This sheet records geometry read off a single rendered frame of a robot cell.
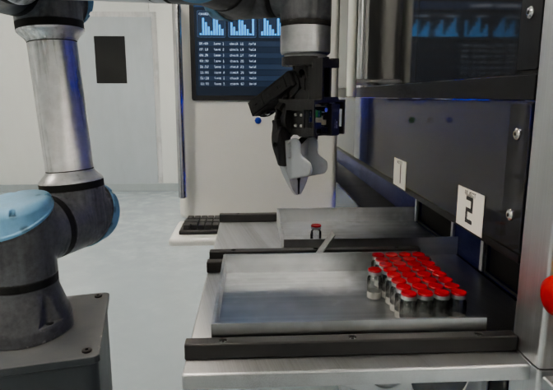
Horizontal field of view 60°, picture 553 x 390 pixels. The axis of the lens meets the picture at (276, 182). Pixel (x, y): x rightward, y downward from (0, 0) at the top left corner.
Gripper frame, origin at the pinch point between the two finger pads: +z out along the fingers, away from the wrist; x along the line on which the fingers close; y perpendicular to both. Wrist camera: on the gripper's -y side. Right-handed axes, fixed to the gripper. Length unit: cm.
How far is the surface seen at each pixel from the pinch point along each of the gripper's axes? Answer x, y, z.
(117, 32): 219, -508, -86
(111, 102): 210, -515, -4
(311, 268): 5.2, -0.6, 15.5
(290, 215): 26.6, -27.1, 14.7
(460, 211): 15.2, 20.8, 2.9
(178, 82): 23, -69, -18
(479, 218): 11.2, 25.4, 2.5
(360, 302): 0.9, 13.0, 16.0
